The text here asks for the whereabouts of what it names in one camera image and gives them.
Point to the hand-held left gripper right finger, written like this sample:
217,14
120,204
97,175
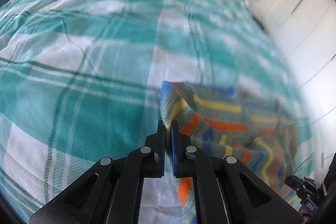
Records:
174,150

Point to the teal checked blanket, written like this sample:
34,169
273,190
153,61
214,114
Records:
78,82

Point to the multicolour striped small garment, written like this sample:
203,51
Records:
223,121

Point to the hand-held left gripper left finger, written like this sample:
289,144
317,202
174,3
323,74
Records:
160,150

